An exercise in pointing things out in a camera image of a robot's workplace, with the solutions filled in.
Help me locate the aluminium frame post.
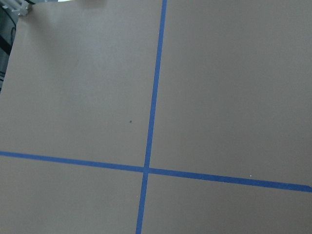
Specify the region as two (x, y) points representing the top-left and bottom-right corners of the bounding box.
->
(1, 0), (34, 16)

